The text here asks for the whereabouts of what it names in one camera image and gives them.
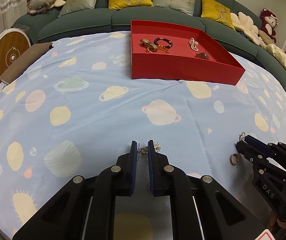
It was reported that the red cardboard box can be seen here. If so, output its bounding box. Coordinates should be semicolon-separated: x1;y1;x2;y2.
130;20;246;86

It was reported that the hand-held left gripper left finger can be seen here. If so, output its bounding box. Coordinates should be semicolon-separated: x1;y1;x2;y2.
12;141;137;240

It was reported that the pearl bracelet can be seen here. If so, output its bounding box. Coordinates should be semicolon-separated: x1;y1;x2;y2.
188;37;199;52

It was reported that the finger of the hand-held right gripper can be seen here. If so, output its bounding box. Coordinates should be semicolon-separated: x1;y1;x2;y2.
236;141;261;164
244;135;275;155

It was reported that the white flower cushion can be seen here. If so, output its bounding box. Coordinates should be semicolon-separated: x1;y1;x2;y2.
230;12;261;45

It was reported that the small hoop earring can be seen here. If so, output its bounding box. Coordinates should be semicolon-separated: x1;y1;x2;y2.
230;153;241;167

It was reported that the dark bead bracelet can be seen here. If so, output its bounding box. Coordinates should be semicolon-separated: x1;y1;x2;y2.
154;37;173;54

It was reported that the blue planet print tablecloth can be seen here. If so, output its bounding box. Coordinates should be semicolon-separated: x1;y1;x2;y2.
0;30;286;240

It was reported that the grey pig plush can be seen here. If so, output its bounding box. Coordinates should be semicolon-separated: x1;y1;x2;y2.
27;0;59;15

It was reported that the brown box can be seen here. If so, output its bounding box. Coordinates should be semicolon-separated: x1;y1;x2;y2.
0;42;53;84

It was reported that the teal sofa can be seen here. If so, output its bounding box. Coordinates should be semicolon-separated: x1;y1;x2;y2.
10;0;286;93

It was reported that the red and white card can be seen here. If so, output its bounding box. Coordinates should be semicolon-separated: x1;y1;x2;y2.
254;229;277;240

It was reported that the silver crystal earring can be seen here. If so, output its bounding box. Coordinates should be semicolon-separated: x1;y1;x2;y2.
137;142;163;155

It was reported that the beige cushion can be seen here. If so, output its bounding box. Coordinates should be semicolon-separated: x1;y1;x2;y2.
259;31;275;44

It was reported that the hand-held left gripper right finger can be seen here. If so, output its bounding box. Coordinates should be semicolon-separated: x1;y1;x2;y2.
147;140;266;240

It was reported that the red monkey plush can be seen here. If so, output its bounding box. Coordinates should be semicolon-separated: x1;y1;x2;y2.
259;8;278;43

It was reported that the gold wristwatch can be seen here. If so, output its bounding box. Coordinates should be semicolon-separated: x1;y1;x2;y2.
140;38;158;53

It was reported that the white appliance with wooden disc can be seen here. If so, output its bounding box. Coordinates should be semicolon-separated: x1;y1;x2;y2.
0;27;31;85

